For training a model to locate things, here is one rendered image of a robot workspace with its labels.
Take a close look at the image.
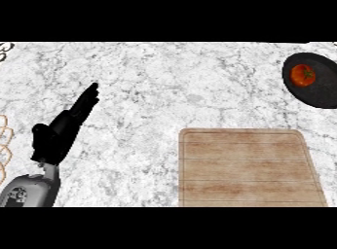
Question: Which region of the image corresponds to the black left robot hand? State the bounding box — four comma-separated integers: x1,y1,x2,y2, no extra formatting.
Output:
29,82,101,166

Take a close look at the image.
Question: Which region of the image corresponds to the wooden cutting board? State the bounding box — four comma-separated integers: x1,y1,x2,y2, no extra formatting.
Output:
178,127,330,208

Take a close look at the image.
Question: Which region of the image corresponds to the black round pan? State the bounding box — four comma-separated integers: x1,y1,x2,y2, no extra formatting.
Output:
281,52,337,110

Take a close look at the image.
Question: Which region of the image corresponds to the red tomato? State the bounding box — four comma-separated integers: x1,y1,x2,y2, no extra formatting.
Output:
290,63,317,88

